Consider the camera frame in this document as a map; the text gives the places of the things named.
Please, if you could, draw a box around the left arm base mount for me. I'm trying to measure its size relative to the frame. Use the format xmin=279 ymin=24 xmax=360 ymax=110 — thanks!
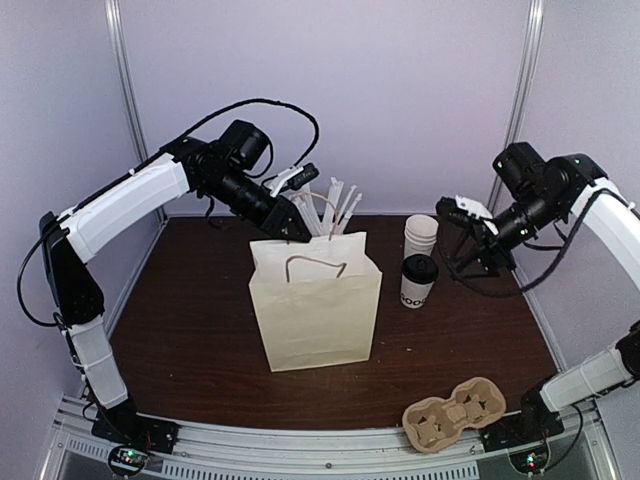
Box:
xmin=91 ymin=417 xmax=179 ymax=477

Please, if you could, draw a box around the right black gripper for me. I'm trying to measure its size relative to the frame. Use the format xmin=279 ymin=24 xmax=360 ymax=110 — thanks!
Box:
xmin=449 ymin=188 xmax=563 ymax=281

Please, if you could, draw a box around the bundle of wrapped white straws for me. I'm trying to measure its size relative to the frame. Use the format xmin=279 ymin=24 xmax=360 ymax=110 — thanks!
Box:
xmin=291 ymin=177 xmax=363 ymax=237

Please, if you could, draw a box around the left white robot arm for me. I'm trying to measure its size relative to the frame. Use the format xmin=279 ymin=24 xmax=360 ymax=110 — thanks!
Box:
xmin=40 ymin=120 xmax=319 ymax=444

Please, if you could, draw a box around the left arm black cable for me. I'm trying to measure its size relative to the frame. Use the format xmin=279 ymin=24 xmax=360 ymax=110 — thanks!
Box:
xmin=14 ymin=98 xmax=321 ymax=329

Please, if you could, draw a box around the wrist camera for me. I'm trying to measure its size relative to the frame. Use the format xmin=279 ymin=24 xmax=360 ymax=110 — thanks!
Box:
xmin=436 ymin=195 xmax=499 ymax=235
xmin=267 ymin=163 xmax=319 ymax=197

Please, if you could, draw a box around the brown pulp cup carrier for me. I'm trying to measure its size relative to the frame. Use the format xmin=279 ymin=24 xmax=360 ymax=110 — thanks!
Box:
xmin=402 ymin=377 xmax=507 ymax=454

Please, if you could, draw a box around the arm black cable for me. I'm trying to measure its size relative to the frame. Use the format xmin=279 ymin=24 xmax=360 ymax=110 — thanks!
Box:
xmin=434 ymin=184 xmax=609 ymax=300
xmin=14 ymin=98 xmax=321 ymax=329

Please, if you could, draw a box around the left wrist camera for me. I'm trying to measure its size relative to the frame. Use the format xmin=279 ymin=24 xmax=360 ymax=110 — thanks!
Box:
xmin=267 ymin=163 xmax=319 ymax=197

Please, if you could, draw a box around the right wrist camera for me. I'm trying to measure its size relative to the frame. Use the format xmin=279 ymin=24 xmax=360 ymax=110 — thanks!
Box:
xmin=436 ymin=195 xmax=499 ymax=235

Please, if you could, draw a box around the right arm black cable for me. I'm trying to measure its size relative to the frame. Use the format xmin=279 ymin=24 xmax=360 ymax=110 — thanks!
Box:
xmin=434 ymin=184 xmax=609 ymax=300

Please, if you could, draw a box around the single black cup lid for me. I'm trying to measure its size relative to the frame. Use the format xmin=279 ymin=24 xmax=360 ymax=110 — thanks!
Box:
xmin=401 ymin=253 xmax=439 ymax=285

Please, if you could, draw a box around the aluminium frame post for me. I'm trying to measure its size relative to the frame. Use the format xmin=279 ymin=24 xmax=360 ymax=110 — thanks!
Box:
xmin=104 ymin=0 xmax=148 ymax=163
xmin=487 ymin=0 xmax=546 ymax=211

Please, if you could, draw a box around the single white paper cup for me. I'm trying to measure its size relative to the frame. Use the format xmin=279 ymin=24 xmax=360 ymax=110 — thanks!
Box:
xmin=400 ymin=275 xmax=435 ymax=309

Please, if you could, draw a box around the aluminium front rail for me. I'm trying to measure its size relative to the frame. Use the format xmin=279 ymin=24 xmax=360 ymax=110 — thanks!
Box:
xmin=36 ymin=410 xmax=621 ymax=479

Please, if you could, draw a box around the left aluminium frame post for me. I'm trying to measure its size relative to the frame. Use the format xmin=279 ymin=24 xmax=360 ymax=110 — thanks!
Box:
xmin=104 ymin=0 xmax=148 ymax=163

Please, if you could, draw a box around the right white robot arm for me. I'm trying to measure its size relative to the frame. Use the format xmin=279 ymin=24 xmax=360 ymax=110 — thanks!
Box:
xmin=435 ymin=137 xmax=639 ymax=442

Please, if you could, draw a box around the stack of white paper cups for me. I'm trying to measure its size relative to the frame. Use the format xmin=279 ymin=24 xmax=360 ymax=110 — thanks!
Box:
xmin=403 ymin=214 xmax=439 ymax=258

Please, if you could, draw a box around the brown paper bag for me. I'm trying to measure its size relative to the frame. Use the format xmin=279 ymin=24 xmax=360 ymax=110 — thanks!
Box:
xmin=249 ymin=231 xmax=382 ymax=372

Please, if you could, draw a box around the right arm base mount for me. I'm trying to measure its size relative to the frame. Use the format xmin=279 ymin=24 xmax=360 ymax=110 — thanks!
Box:
xmin=479 ymin=414 xmax=564 ymax=476

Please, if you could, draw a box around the right aluminium frame post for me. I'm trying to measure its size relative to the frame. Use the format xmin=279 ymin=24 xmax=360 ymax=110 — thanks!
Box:
xmin=487 ymin=0 xmax=546 ymax=211

